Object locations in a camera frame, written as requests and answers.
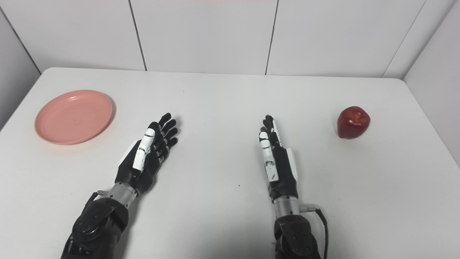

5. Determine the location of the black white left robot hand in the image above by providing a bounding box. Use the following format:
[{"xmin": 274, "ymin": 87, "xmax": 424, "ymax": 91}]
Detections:
[{"xmin": 114, "ymin": 113, "xmax": 179, "ymax": 196}]

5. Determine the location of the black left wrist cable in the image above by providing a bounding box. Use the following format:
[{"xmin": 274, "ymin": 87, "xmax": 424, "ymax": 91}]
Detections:
[{"xmin": 84, "ymin": 190, "xmax": 108, "ymax": 207}]

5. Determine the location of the red apple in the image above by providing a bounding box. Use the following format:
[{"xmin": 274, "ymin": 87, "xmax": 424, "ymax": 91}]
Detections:
[{"xmin": 337, "ymin": 106, "xmax": 371, "ymax": 140}]

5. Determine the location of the pink round plate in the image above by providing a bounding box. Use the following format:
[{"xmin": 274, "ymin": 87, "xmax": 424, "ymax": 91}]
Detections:
[{"xmin": 34, "ymin": 90, "xmax": 113, "ymax": 145}]

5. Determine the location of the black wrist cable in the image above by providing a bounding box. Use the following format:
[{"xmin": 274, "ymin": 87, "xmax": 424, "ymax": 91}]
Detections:
[
  {"xmin": 301, "ymin": 205, "xmax": 329, "ymax": 259},
  {"xmin": 84, "ymin": 190, "xmax": 108, "ymax": 207}
]

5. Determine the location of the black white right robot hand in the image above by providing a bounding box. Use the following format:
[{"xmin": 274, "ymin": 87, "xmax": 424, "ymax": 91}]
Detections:
[{"xmin": 258, "ymin": 114, "xmax": 299, "ymax": 202}]

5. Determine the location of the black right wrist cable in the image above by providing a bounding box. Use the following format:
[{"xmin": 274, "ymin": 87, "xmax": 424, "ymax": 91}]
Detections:
[{"xmin": 301, "ymin": 205, "xmax": 329, "ymax": 259}]

